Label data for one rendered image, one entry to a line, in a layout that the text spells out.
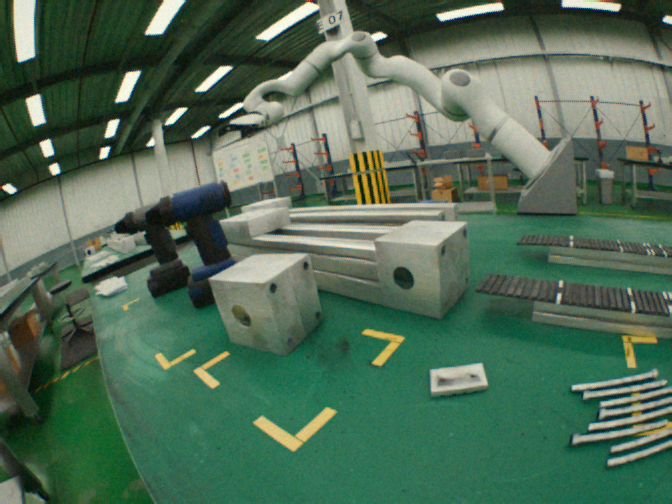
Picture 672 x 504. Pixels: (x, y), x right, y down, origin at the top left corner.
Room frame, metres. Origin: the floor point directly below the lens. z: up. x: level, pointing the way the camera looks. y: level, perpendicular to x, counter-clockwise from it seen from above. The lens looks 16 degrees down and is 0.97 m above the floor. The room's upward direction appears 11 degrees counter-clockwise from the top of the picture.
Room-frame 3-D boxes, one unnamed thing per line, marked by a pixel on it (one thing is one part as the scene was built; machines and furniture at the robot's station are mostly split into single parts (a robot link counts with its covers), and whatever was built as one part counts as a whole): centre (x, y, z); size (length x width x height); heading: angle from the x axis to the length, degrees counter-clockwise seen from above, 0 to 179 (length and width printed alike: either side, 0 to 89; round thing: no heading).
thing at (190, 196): (0.51, 0.27, 0.89); 0.20 x 0.08 x 0.22; 114
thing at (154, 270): (0.61, 0.45, 0.89); 0.20 x 0.08 x 0.22; 121
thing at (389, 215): (0.81, 0.04, 0.82); 0.80 x 0.10 x 0.09; 42
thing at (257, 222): (0.69, 0.18, 0.87); 0.16 x 0.11 x 0.07; 42
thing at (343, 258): (0.69, 0.18, 0.82); 0.80 x 0.10 x 0.09; 42
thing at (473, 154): (3.34, -1.60, 0.50); 1.03 x 0.55 x 1.01; 60
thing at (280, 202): (1.00, 0.21, 0.87); 0.16 x 0.11 x 0.07; 42
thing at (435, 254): (0.36, -0.12, 0.83); 0.12 x 0.09 x 0.10; 132
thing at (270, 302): (0.35, 0.09, 0.83); 0.11 x 0.10 x 0.10; 149
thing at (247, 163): (6.17, 1.59, 0.97); 1.51 x 0.50 x 1.95; 68
